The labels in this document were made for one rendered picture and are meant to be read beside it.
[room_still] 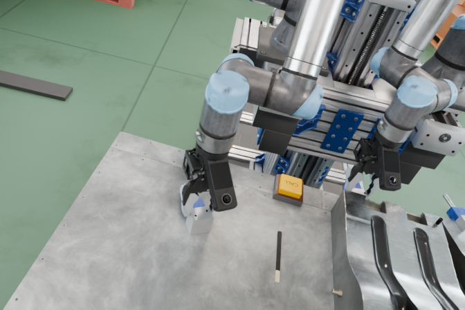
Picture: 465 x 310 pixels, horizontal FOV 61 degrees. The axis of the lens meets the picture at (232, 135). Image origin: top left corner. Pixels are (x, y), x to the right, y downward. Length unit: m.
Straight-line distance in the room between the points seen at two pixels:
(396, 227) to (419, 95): 0.32
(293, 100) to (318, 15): 0.17
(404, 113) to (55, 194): 1.60
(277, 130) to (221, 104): 0.60
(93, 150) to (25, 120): 0.43
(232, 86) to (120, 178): 0.46
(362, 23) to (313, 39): 0.57
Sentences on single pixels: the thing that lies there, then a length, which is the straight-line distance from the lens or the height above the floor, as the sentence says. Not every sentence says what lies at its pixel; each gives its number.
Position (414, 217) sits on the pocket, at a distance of 1.15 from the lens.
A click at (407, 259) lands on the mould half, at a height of 0.88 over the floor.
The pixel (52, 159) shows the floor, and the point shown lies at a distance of 2.23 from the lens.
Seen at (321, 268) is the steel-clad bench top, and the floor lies 0.80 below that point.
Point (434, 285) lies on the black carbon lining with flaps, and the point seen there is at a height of 0.88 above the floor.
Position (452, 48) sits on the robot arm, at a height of 1.18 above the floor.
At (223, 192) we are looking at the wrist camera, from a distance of 0.79.
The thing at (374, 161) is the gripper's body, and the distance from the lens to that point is 1.06.
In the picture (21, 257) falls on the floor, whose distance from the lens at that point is 1.88.
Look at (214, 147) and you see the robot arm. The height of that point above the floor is 1.07.
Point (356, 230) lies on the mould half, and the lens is 0.99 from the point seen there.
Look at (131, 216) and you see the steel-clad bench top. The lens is 0.96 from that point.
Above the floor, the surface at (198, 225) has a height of 0.84.
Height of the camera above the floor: 1.56
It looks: 39 degrees down
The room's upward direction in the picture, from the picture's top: 17 degrees clockwise
